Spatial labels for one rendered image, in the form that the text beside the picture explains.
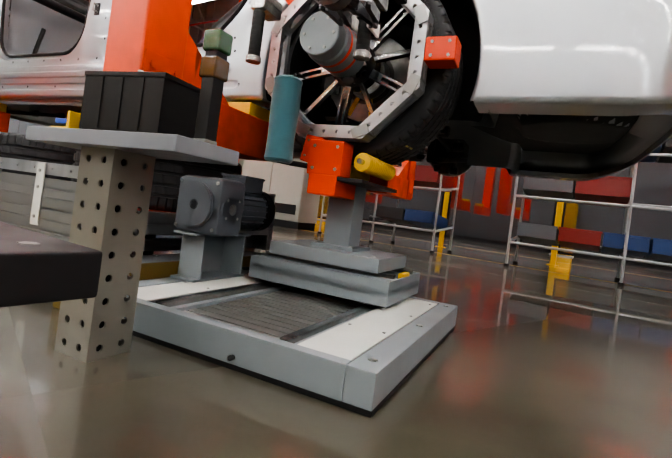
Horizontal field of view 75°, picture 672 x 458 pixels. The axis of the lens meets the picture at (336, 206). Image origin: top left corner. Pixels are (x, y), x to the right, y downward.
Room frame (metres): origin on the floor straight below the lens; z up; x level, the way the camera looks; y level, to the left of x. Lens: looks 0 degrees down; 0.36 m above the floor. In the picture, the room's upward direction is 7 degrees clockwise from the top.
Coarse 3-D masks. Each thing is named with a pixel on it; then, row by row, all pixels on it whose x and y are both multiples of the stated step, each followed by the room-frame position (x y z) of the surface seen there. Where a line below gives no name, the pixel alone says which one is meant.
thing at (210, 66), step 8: (208, 56) 0.80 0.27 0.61; (216, 56) 0.79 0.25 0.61; (200, 64) 0.81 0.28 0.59; (208, 64) 0.80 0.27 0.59; (216, 64) 0.79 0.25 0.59; (224, 64) 0.81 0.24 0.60; (200, 72) 0.81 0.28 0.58; (208, 72) 0.80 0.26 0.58; (216, 72) 0.80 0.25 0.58; (224, 72) 0.81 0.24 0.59; (224, 80) 0.82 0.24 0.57
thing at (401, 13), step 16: (384, 16) 1.60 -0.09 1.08; (400, 16) 1.41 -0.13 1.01; (384, 32) 1.43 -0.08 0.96; (288, 64) 1.55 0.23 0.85; (304, 64) 1.63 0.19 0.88; (368, 64) 1.48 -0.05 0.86; (304, 80) 1.55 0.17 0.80; (336, 80) 1.49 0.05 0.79; (352, 80) 1.50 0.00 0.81; (368, 80) 1.45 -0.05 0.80; (304, 96) 1.62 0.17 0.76; (320, 96) 1.51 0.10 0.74; (368, 96) 1.43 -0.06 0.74; (304, 112) 1.53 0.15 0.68; (320, 112) 1.72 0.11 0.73
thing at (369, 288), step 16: (256, 256) 1.48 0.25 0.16; (272, 256) 1.52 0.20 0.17; (256, 272) 1.48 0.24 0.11; (272, 272) 1.45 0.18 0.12; (288, 272) 1.43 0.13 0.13; (304, 272) 1.40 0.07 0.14; (320, 272) 1.38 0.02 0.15; (336, 272) 1.35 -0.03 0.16; (352, 272) 1.39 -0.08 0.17; (368, 272) 1.38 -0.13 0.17; (384, 272) 1.55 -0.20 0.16; (400, 272) 1.54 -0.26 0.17; (416, 272) 1.60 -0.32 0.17; (304, 288) 1.40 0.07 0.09; (320, 288) 1.37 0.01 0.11; (336, 288) 1.35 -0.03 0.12; (352, 288) 1.33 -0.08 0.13; (368, 288) 1.31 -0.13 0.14; (384, 288) 1.28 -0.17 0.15; (400, 288) 1.39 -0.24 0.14; (416, 288) 1.58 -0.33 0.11; (368, 304) 1.34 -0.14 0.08; (384, 304) 1.28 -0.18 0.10
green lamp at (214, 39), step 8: (208, 32) 0.80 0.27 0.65; (216, 32) 0.79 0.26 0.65; (224, 32) 0.80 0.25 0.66; (208, 40) 0.80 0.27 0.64; (216, 40) 0.79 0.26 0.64; (224, 40) 0.80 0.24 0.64; (232, 40) 0.82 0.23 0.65; (208, 48) 0.80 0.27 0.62; (216, 48) 0.79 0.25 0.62; (224, 48) 0.81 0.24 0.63
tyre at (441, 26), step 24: (432, 0) 1.34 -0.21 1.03; (432, 72) 1.32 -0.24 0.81; (456, 72) 1.40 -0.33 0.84; (432, 96) 1.32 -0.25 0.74; (456, 96) 1.47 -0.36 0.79; (408, 120) 1.35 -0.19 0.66; (432, 120) 1.39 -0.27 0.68; (360, 144) 1.41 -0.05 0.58; (384, 144) 1.38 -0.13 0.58; (408, 144) 1.41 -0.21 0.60
